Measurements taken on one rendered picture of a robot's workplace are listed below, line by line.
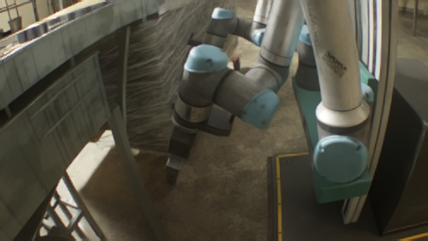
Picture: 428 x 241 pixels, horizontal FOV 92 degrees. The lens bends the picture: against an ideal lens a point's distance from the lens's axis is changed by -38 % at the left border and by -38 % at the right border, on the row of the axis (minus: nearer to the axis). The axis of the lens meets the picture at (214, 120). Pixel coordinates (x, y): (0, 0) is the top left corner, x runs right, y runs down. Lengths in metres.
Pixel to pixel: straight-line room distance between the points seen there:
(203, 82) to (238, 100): 0.07
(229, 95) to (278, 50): 0.15
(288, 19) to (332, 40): 0.18
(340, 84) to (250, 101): 0.19
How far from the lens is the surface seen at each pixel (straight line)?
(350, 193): 0.75
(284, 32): 0.61
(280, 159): 1.43
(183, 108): 0.63
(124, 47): 1.04
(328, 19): 0.44
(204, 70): 0.57
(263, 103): 0.56
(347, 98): 0.48
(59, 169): 0.76
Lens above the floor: 1.21
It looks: 31 degrees down
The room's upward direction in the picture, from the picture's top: 8 degrees counter-clockwise
